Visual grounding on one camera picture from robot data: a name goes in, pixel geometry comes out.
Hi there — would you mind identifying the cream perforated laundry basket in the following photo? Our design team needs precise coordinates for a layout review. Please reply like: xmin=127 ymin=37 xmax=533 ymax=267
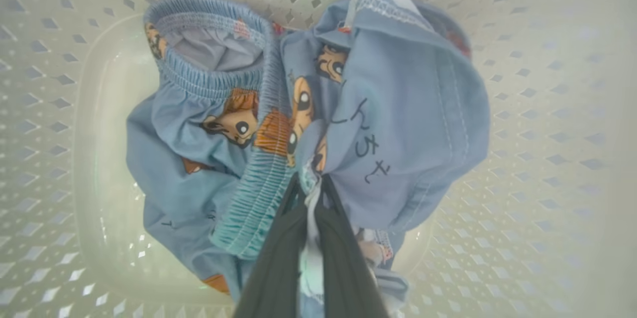
xmin=0 ymin=0 xmax=637 ymax=318

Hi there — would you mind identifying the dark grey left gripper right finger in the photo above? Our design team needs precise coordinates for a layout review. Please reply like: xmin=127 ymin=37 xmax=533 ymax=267
xmin=316 ymin=175 xmax=389 ymax=318

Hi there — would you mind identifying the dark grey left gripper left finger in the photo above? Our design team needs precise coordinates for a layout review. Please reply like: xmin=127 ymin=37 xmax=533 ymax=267
xmin=234 ymin=174 xmax=309 ymax=318

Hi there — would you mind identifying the blue cartoon print garment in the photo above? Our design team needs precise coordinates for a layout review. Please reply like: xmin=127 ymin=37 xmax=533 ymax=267
xmin=125 ymin=0 xmax=492 ymax=318

